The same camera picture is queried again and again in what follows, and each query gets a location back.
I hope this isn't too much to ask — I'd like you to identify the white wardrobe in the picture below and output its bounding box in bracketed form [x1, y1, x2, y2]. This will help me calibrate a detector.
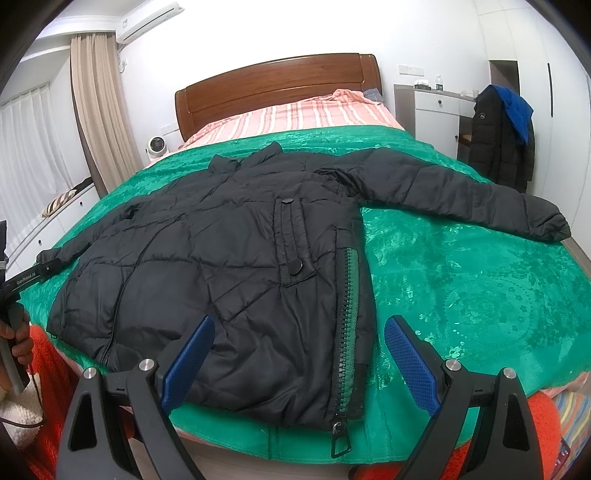
[480, 9, 591, 241]

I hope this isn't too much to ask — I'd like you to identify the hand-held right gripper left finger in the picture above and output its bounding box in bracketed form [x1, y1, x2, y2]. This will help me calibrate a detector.
[55, 315, 216, 480]

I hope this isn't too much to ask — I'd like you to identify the beige curtain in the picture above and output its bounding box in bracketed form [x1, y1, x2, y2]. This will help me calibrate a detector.
[69, 33, 144, 195]

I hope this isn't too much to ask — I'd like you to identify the person's left hand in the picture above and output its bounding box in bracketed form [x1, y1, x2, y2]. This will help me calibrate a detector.
[0, 316, 34, 391]

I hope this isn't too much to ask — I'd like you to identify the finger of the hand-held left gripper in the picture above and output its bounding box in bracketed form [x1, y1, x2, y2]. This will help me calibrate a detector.
[35, 257, 64, 281]

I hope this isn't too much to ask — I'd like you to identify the white window seat cabinet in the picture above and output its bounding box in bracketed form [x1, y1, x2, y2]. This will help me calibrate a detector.
[0, 182, 100, 278]

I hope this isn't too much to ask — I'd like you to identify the white air conditioner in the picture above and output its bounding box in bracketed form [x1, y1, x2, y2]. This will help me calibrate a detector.
[115, 1, 185, 44]

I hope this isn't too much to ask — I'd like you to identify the black puffer jacket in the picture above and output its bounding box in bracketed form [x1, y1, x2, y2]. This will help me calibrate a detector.
[37, 142, 571, 460]

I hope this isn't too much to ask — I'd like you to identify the white sheer curtain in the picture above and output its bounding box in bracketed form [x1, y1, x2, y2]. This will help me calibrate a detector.
[0, 83, 70, 217]

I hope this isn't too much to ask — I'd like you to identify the small white fan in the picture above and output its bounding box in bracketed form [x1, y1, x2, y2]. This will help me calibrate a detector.
[145, 136, 171, 160]

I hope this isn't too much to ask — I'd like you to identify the blue garment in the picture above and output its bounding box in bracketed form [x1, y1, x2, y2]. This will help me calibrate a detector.
[489, 84, 534, 146]

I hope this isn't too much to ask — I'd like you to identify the black cable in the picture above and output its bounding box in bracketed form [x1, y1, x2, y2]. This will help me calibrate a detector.
[0, 369, 47, 429]

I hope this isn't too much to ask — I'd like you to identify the hanging black coat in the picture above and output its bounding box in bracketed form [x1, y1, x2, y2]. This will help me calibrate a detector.
[468, 85, 536, 193]

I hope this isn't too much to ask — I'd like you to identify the pink striped bed sheet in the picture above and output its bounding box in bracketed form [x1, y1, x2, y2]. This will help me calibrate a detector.
[143, 89, 407, 169]

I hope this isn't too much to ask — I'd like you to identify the person's orange fleece clothing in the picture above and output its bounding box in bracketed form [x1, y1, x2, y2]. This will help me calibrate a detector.
[25, 323, 566, 480]

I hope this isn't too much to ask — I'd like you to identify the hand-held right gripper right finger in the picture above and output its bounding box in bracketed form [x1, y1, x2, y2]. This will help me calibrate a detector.
[384, 315, 546, 480]

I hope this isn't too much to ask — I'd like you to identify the colourful striped cloth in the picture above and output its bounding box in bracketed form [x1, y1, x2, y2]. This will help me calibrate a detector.
[551, 390, 591, 446]

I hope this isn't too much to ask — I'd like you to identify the white dresser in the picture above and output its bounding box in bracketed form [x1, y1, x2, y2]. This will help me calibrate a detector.
[393, 83, 478, 162]

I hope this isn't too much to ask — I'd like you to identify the striped cushion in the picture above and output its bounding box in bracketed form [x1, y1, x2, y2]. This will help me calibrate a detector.
[41, 189, 77, 219]

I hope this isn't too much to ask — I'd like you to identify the wooden bed headboard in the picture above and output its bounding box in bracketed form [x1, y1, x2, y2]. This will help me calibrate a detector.
[174, 53, 384, 143]

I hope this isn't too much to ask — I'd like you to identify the green floral blanket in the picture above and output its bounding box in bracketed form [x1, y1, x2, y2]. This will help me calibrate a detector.
[34, 124, 591, 462]

